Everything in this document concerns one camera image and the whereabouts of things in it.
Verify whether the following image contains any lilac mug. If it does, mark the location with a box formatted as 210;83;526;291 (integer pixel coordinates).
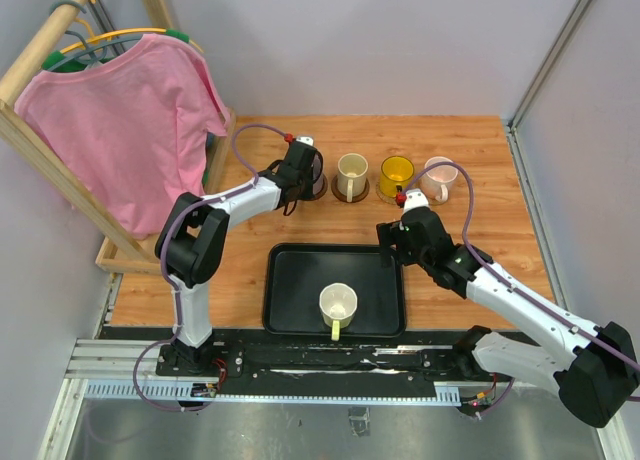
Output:
312;152;324;183

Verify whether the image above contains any woven rattan coaster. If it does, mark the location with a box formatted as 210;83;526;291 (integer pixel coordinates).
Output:
422;189;449;205
376;183;407;208

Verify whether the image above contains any brown wooden coaster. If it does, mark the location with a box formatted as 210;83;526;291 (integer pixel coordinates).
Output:
299;174;328;202
331;173;370;203

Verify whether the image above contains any cream yellow mug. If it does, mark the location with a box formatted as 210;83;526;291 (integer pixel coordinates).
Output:
336;153;369;203

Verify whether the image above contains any pink mug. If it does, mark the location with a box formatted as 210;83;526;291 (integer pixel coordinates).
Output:
421;156;458;205

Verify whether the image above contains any white mug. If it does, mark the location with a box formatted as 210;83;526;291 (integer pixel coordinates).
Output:
318;283;358;342

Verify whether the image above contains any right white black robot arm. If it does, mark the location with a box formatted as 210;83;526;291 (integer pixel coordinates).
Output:
376;206;639;428

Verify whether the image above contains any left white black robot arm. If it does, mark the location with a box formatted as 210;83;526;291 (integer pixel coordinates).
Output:
155;137;322;376

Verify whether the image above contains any black plastic tray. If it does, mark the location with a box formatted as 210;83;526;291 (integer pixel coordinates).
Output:
263;243;407;338

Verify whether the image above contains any pink t-shirt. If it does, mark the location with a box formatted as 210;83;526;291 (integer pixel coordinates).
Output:
14;34;229;239

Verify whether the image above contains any wooden clothes rack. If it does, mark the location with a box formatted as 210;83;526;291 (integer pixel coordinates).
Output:
0;0;237;276

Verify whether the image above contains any grey hanger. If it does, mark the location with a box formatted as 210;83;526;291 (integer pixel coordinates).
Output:
50;0;142;71

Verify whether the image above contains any yellow green hanger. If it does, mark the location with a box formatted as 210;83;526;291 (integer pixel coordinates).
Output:
41;0;204;72

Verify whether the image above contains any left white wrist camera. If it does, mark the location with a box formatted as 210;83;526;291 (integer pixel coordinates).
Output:
284;133;314;147

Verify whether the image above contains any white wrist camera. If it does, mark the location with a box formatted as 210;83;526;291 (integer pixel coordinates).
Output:
402;189;429;213
284;133;314;147

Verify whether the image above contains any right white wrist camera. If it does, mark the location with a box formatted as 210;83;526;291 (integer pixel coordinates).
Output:
402;189;429;213

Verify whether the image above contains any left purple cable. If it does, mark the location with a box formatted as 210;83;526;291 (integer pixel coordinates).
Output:
132;123;289;414

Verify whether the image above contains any purple cable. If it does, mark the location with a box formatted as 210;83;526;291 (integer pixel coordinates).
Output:
407;165;640;401
132;123;289;414

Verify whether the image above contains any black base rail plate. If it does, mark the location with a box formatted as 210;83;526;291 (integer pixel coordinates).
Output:
90;328;508;403

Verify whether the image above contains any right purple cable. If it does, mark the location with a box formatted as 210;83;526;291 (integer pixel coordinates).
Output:
407;165;640;401

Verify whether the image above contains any aluminium frame post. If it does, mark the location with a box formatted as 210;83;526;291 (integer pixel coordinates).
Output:
507;0;609;131

